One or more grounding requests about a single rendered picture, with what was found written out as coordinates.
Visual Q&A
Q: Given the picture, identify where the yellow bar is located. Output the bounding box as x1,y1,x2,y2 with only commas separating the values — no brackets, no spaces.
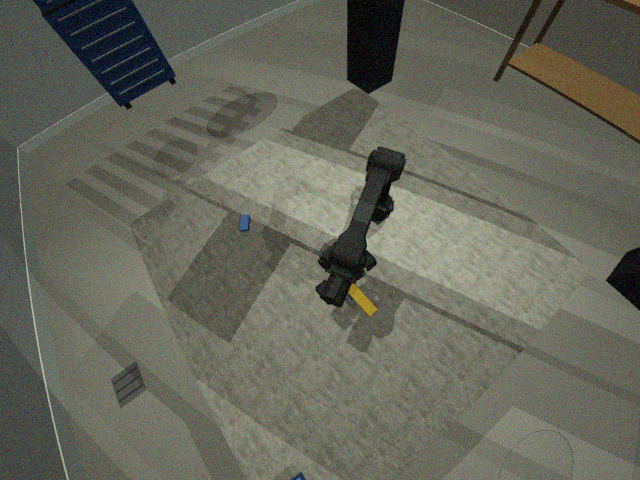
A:
348,283,377,317

